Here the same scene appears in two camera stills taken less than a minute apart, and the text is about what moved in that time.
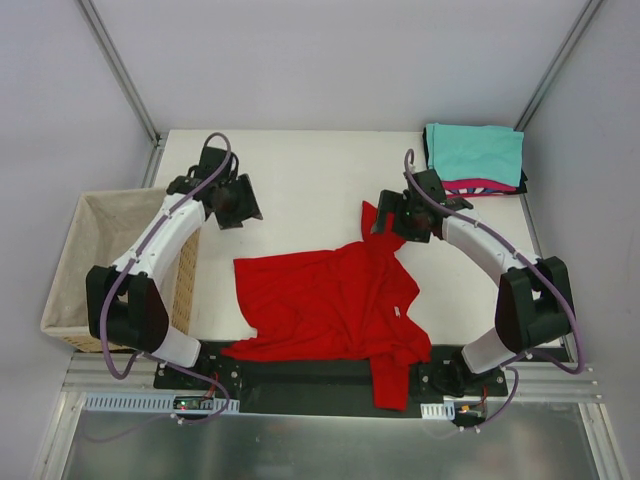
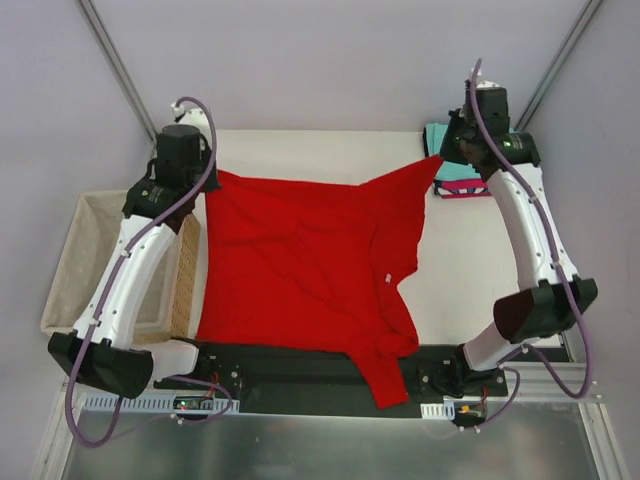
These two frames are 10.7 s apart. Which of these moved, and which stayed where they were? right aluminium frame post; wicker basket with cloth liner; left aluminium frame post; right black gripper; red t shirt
Moved: right black gripper; red t shirt
Stayed: right aluminium frame post; left aluminium frame post; wicker basket with cloth liner
